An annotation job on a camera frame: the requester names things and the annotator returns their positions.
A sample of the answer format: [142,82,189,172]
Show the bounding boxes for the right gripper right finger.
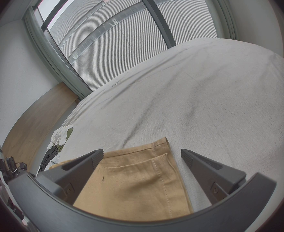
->
[181,149,247,206]

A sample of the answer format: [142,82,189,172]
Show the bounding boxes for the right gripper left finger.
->
[34,149,104,205]

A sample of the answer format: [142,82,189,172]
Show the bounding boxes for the bed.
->
[2,38,284,214]

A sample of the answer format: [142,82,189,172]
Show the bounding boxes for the pale grey garment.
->
[48,154,65,168]

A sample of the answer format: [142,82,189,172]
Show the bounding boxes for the black garment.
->
[39,145,61,173]

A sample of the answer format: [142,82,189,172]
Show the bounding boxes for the white garment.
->
[46,125,71,154]

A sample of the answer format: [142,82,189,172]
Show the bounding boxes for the green garment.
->
[57,127,74,152]

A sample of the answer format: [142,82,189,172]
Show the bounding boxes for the tan shorts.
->
[73,137,194,222]

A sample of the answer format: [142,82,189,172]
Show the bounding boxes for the grey-green curtain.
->
[23,6,94,99]
[205,0,238,41]

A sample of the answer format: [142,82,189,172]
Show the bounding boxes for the window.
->
[37,0,220,92]

